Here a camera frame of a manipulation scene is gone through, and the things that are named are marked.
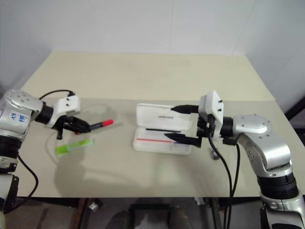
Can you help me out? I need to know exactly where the grey metal table leg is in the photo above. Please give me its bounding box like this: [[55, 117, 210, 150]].
[[193, 197, 224, 229]]

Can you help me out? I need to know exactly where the black frame at wall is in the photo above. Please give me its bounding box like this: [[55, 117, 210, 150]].
[[284, 94, 305, 131]]

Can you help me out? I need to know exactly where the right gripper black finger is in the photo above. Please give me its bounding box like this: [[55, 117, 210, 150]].
[[170, 104, 199, 115], [164, 133, 198, 146]]

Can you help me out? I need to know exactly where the white plastic pencil case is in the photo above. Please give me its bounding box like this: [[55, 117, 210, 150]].
[[132, 103, 200, 156]]

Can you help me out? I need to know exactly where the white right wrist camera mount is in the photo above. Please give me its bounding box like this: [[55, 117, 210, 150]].
[[198, 90, 225, 140]]

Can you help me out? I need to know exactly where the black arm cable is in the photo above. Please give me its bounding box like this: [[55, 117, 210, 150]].
[[13, 154, 40, 204], [222, 137, 242, 229]]

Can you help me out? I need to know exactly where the silver metal bracket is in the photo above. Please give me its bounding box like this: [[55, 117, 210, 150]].
[[88, 199, 104, 211]]

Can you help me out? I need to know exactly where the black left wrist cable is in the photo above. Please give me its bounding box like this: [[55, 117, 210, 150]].
[[39, 89, 76, 101]]

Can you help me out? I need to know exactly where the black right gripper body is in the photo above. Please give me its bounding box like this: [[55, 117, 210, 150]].
[[196, 112, 215, 147]]

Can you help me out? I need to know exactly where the green marker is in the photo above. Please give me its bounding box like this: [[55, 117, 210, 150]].
[[55, 138, 95, 156]]

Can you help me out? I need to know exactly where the brown table leg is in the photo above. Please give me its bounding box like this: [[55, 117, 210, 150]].
[[75, 198, 90, 229]]

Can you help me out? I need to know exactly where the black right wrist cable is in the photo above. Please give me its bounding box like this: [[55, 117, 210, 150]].
[[206, 121, 233, 229]]

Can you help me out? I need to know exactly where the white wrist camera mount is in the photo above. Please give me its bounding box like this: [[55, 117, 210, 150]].
[[46, 95, 81, 128], [198, 90, 225, 140]]

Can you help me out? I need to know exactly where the red marker with black cap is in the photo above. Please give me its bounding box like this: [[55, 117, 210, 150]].
[[89, 119, 114, 131]]

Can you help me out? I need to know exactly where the thin red pen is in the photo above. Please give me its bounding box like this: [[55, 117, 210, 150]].
[[136, 138, 173, 143]]

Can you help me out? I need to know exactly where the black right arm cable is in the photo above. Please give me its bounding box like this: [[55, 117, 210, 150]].
[[222, 137, 242, 229]]

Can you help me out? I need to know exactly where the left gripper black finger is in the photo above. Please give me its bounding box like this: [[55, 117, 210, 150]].
[[63, 122, 92, 134], [71, 116, 92, 129]]

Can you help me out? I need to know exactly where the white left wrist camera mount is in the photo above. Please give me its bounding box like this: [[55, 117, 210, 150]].
[[46, 95, 81, 128]]

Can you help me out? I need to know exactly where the dark rounded shape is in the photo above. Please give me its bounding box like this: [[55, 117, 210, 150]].
[[166, 204, 194, 229]]

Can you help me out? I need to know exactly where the thin black pen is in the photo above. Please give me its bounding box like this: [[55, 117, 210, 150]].
[[145, 128, 182, 133]]

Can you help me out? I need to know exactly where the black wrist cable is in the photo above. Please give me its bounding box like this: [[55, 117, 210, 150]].
[[206, 121, 233, 229], [39, 89, 76, 101]]

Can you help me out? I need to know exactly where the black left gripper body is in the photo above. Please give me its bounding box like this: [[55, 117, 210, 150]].
[[56, 115, 73, 140]]

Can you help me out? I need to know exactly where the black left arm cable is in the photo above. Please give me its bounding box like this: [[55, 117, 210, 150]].
[[13, 154, 40, 204]]

